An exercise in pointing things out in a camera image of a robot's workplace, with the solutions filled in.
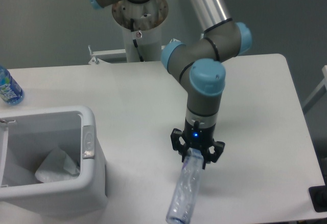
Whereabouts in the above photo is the white paper wrapper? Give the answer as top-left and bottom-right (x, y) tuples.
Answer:
(35, 147), (80, 183)

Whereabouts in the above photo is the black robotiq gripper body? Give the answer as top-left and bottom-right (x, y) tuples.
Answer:
(182, 120), (216, 158)

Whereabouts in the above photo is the clear plastic bottle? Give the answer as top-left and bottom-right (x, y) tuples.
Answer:
(166, 148), (204, 223)

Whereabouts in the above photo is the blue labelled water bottle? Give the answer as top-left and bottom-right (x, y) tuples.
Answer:
(1, 66), (25, 105)

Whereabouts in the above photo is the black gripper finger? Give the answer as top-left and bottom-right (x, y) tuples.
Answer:
(201, 140), (225, 170)
(170, 128), (190, 162)

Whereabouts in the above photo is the white trash can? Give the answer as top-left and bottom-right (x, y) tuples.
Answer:
(1, 106), (107, 215)

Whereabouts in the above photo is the black clamp at table edge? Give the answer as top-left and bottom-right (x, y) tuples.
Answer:
(309, 185), (326, 213)

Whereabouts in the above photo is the white pedestal base frame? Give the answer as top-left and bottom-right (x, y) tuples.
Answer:
(88, 38), (166, 64)

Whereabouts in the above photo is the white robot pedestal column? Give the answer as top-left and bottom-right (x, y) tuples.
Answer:
(112, 0), (169, 47)

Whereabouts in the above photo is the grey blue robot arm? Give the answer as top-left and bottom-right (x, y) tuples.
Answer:
(89, 0), (252, 165)

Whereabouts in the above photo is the black cable on pedestal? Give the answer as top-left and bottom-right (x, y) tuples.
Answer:
(130, 18), (144, 62)

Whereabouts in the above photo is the white frame at right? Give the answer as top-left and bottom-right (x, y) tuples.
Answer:
(302, 65), (326, 114)

